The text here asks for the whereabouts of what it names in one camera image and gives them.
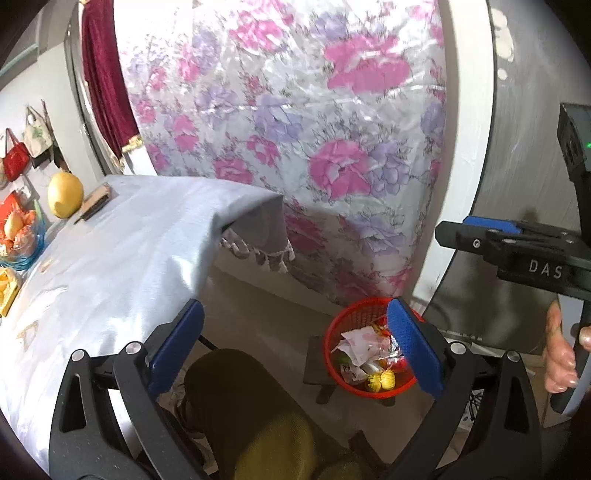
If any red plastic basket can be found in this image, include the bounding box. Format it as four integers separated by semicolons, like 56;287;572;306
324;298;423;398

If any yellow snack bag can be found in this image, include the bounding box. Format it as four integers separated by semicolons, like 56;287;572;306
0;268;21;318

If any blue glass fruit bowl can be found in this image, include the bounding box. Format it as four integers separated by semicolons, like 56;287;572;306
0;210;47;271

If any apple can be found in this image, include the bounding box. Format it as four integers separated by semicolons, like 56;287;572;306
4;210;26;237

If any brown cardboard piece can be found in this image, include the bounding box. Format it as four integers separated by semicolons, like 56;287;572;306
74;183;112;225

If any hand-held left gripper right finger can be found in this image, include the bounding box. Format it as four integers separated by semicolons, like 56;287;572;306
383;298;543;480

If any person's right hand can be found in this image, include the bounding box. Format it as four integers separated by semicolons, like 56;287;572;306
545;299;591;394

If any dark red curtain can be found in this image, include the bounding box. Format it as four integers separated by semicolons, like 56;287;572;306
79;0;143;169

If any yellow wrapper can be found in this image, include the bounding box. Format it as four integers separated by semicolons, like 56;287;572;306
366;369;398;393

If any white tote bag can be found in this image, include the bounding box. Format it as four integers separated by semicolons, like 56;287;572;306
24;106;54;158

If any yellow pomelo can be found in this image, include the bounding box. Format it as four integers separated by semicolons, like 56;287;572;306
47;172;85;219

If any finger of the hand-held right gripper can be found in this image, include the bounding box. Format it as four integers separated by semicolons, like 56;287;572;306
463;216;525;236
436;220;522;266

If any floral wrapped mattress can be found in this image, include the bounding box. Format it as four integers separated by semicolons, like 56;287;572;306
113;0;448;308

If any red handbag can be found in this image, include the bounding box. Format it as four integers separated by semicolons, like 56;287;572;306
2;128;31;181

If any wrapped orange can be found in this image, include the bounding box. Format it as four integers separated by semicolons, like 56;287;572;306
16;211;38;247

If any red printed package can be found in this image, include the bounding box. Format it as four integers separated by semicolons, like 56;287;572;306
0;191;26;220

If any person's olive trouser leg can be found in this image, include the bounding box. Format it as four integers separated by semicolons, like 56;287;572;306
185;348;384;480

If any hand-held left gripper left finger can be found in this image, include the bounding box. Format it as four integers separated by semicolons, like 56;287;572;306
48;299;208;480

